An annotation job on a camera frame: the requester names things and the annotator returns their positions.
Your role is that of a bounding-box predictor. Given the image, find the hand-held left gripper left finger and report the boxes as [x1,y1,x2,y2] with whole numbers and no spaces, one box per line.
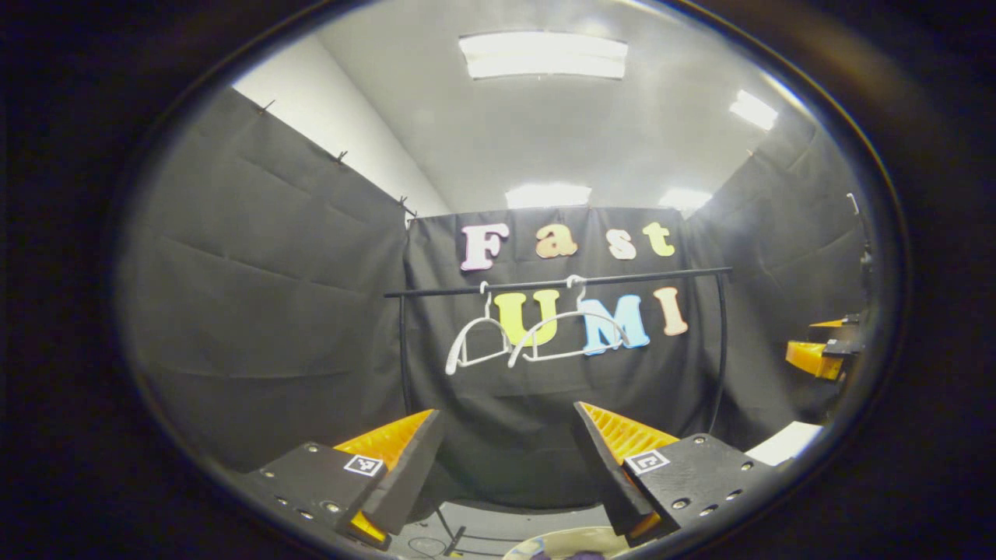
[233,408,444,551]

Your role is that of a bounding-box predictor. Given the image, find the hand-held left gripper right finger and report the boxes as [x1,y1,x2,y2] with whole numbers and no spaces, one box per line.
[573,401,775,545]

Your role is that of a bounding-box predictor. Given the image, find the beige laundry hamper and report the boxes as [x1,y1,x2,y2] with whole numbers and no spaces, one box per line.
[502,527,631,560]

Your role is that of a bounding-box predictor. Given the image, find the white plastic clothes hanger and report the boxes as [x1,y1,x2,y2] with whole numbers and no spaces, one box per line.
[507,275,633,369]
[445,282,514,376]

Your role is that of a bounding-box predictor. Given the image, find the black metal clothes rack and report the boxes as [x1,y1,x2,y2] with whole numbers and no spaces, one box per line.
[383,267,733,557]

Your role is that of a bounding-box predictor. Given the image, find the white board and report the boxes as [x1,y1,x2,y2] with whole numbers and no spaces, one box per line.
[745,421,824,467]

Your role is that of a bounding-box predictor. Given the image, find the black backdrop cloth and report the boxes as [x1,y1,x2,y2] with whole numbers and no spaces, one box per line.
[117,86,884,510]

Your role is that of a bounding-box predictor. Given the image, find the small ceiling light panel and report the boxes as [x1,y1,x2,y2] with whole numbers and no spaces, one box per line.
[729,89,779,131]

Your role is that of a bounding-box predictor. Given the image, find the large rectangular ceiling light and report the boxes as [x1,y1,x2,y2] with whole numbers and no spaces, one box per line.
[459,31,629,81]

